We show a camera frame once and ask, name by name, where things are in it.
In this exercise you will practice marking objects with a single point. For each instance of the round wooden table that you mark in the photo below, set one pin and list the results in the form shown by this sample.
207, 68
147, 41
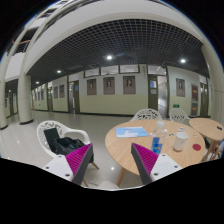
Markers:
120, 148
208, 128

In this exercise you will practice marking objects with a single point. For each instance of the white perforated chair behind table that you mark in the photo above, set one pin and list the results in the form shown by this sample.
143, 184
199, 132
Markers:
147, 114

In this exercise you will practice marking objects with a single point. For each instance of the blue and white booklet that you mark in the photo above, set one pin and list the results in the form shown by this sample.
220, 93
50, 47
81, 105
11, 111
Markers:
130, 132

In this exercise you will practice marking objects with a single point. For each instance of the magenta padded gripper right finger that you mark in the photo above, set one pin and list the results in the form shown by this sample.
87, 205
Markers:
152, 166

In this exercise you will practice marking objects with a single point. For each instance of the framed portrait poster far right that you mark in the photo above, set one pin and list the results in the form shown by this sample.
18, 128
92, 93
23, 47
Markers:
180, 87

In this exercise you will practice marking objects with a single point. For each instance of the framed portrait poster middle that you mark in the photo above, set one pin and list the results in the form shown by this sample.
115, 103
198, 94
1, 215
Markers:
109, 86

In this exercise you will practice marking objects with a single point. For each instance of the clear plastic water bottle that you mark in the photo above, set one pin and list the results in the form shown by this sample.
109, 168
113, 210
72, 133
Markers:
158, 137

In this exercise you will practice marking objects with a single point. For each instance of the white perforated chair far right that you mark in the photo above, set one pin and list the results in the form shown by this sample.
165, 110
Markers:
178, 115

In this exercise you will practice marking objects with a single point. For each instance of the framed portrait poster left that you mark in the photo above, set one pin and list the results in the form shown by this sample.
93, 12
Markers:
91, 87

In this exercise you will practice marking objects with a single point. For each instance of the red round coaster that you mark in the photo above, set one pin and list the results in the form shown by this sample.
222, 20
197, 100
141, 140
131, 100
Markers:
196, 147

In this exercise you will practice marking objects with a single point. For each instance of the framed portrait poster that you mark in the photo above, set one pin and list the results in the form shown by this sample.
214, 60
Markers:
129, 85
91, 87
109, 86
180, 87

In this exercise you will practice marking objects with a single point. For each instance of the white round pillar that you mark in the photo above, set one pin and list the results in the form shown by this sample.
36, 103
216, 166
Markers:
24, 101

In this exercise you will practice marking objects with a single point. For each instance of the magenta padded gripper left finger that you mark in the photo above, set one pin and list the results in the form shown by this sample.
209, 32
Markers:
71, 167

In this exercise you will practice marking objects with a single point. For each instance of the white paper cup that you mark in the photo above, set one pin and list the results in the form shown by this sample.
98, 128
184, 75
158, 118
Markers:
180, 141

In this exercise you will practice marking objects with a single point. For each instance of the black bag on chair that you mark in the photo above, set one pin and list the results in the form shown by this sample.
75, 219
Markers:
63, 145

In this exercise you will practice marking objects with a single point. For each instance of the white perforated chair left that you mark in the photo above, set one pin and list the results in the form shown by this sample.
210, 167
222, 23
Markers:
62, 131

